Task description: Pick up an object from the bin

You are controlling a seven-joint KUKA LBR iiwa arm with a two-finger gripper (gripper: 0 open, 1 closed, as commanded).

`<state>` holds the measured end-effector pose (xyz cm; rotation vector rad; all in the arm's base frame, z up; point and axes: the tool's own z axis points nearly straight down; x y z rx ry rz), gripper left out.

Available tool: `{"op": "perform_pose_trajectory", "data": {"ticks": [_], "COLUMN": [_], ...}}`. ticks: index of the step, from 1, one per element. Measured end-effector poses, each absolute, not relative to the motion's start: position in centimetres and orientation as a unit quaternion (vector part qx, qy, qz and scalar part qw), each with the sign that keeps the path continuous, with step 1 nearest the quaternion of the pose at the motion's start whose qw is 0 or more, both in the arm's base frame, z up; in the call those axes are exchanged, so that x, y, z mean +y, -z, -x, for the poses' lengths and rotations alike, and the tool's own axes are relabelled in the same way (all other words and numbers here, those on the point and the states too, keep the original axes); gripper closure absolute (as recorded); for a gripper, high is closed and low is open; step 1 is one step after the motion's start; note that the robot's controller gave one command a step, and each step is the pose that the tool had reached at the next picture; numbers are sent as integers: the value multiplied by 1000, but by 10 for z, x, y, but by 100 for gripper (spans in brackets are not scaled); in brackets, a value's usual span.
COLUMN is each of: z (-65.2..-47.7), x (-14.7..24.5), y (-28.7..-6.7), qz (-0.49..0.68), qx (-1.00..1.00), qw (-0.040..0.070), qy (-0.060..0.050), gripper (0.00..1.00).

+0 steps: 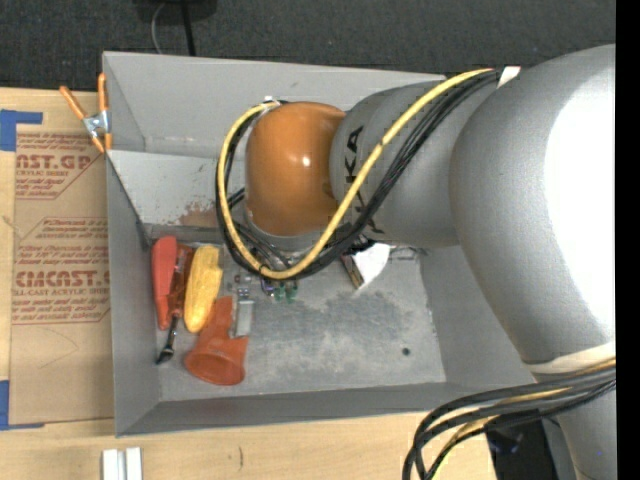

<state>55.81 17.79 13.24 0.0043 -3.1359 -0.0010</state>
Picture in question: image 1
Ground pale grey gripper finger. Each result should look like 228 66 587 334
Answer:
233 286 255 338

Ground orange plastic cup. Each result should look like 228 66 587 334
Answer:
183 295 250 387

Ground yellow toy corn cob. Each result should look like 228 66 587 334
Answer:
183 245 224 335

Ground grey metal bin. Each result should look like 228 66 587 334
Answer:
101 51 539 438

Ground brown cardboard board red print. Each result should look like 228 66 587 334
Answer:
0 86 116 427

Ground amber handled screwdriver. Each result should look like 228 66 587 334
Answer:
155 244 195 365

